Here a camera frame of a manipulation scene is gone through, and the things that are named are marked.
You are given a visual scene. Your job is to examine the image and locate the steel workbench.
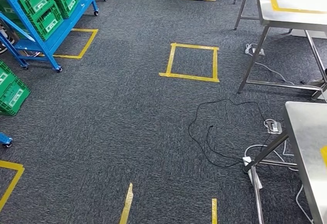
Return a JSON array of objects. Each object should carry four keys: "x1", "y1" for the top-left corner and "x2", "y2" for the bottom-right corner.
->
[{"x1": 243, "y1": 101, "x2": 327, "y2": 224}]

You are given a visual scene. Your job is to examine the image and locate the yellow floor tape strip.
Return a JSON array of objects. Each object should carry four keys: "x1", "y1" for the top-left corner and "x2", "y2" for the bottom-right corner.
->
[
  {"x1": 211, "y1": 198, "x2": 219, "y2": 224},
  {"x1": 119, "y1": 183, "x2": 134, "y2": 224}
]

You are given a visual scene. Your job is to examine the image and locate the white power strip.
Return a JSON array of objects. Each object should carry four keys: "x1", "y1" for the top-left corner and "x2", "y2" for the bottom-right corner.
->
[
  {"x1": 243, "y1": 156, "x2": 263, "y2": 190},
  {"x1": 244, "y1": 42, "x2": 265, "y2": 56}
]

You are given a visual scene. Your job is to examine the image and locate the grey floor socket box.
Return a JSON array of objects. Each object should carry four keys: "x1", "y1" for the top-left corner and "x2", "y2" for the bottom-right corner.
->
[{"x1": 266, "y1": 121, "x2": 283, "y2": 135}]

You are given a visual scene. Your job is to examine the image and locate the steel table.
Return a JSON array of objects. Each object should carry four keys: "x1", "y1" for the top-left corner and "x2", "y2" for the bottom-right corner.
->
[{"x1": 233, "y1": 0, "x2": 327, "y2": 101}]

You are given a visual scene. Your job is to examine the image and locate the white desk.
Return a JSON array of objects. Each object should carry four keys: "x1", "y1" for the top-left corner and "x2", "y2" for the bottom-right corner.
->
[{"x1": 291, "y1": 29, "x2": 327, "y2": 40}]

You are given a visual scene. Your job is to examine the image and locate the person's foot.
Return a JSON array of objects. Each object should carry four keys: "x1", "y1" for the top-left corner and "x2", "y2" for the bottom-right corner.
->
[{"x1": 0, "y1": 26, "x2": 15, "y2": 54}]

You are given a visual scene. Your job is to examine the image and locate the black cable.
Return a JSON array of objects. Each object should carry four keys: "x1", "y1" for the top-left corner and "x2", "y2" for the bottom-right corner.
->
[{"x1": 188, "y1": 99, "x2": 268, "y2": 168}]

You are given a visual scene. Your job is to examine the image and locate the white cable bundle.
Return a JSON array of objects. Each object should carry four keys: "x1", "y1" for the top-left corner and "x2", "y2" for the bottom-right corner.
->
[{"x1": 243, "y1": 118, "x2": 299, "y2": 172}]

